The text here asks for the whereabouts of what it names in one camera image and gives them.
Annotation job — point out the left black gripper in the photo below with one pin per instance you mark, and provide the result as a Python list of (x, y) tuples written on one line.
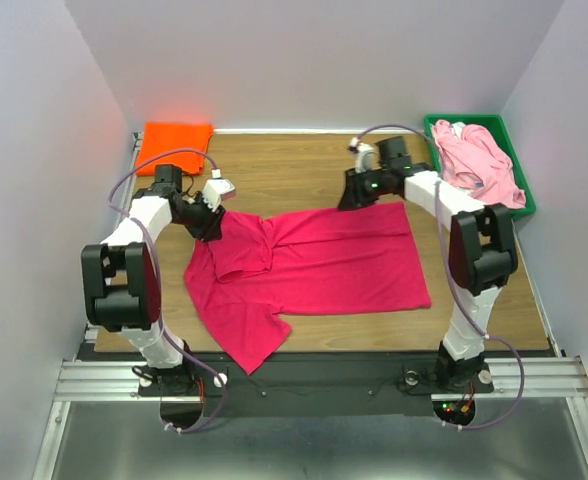
[(211, 228)]

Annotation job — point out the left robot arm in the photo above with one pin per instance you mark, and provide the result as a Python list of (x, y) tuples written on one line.
[(121, 279)]

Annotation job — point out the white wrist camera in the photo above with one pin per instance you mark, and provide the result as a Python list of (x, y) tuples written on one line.
[(364, 155), (216, 190)]

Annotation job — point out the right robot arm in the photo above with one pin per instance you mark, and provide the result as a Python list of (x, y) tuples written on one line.
[(477, 246)]

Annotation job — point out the white garment in bin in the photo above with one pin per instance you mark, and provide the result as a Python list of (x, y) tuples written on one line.
[(458, 130)]

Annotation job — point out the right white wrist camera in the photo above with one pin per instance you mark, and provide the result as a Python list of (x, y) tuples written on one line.
[(364, 155)]

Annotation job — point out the pink t-shirt in bin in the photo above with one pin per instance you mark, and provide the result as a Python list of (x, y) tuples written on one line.
[(477, 165)]

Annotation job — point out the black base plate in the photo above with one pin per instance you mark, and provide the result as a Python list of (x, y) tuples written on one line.
[(324, 384)]

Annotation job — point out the folded orange t-shirt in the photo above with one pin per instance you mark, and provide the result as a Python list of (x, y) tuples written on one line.
[(159, 138)]

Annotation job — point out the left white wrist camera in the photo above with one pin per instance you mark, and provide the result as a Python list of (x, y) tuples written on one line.
[(216, 190)]

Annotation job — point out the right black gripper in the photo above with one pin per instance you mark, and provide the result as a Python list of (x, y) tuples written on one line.
[(351, 196)]

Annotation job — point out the magenta t-shirt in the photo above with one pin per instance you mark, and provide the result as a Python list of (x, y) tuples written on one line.
[(314, 262)]

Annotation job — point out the green plastic bin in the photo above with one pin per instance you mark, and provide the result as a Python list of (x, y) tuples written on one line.
[(495, 124)]

